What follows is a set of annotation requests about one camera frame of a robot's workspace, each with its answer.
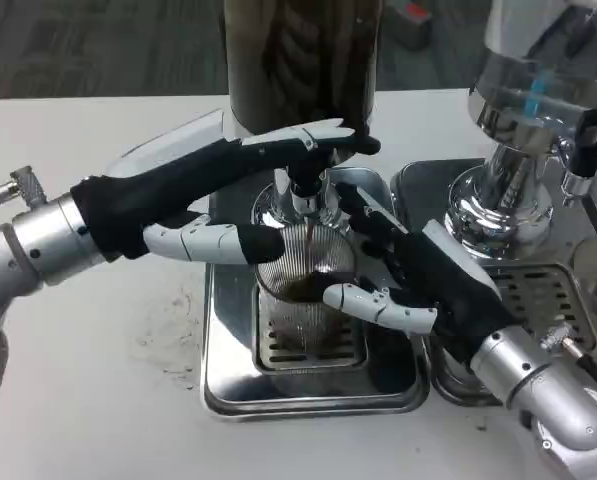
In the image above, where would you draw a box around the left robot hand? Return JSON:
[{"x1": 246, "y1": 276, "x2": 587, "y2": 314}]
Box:
[{"x1": 70, "y1": 108, "x2": 382, "y2": 266}]

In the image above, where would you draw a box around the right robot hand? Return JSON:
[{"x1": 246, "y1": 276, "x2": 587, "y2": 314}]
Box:
[{"x1": 322, "y1": 182, "x2": 514, "y2": 364}]

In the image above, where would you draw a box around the clear ribbed glass cup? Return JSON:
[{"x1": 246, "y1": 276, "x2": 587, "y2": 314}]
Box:
[{"x1": 251, "y1": 223, "x2": 362, "y2": 361}]

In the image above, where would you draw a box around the black dispenser tap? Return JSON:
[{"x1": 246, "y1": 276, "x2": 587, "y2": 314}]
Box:
[{"x1": 285, "y1": 147, "x2": 337, "y2": 201}]

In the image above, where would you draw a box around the steel drip tray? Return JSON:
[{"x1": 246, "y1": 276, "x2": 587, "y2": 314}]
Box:
[
  {"x1": 201, "y1": 167, "x2": 432, "y2": 416},
  {"x1": 390, "y1": 158, "x2": 597, "y2": 406}
]

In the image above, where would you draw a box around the steel drip grid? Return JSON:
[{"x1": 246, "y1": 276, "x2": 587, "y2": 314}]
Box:
[
  {"x1": 255, "y1": 289, "x2": 369, "y2": 374},
  {"x1": 487, "y1": 263, "x2": 597, "y2": 351}
]

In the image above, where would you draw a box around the clear water drink dispenser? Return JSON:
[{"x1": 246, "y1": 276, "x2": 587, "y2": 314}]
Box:
[{"x1": 445, "y1": 0, "x2": 597, "y2": 261}]

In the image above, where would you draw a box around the black tap with steel spout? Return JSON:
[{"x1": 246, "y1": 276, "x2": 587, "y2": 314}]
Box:
[{"x1": 562, "y1": 104, "x2": 597, "y2": 206}]

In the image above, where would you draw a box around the dark drink dispenser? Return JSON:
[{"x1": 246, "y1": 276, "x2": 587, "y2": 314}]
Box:
[{"x1": 217, "y1": 0, "x2": 382, "y2": 236}]

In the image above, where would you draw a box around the grey box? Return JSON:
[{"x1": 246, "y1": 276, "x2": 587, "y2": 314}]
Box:
[{"x1": 377, "y1": 0, "x2": 434, "y2": 51}]

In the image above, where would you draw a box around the small red item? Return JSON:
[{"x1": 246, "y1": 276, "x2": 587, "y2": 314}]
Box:
[{"x1": 402, "y1": 1, "x2": 433, "y2": 20}]

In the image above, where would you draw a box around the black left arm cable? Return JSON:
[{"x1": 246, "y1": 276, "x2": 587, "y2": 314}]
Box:
[{"x1": 0, "y1": 166, "x2": 48, "y2": 214}]

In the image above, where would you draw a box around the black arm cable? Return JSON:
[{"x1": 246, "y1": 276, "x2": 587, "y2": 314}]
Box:
[
  {"x1": 0, "y1": 166, "x2": 48, "y2": 214},
  {"x1": 540, "y1": 324, "x2": 597, "y2": 390}
]

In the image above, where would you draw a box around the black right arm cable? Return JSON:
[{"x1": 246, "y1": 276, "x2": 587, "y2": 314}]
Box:
[{"x1": 540, "y1": 324, "x2": 597, "y2": 390}]

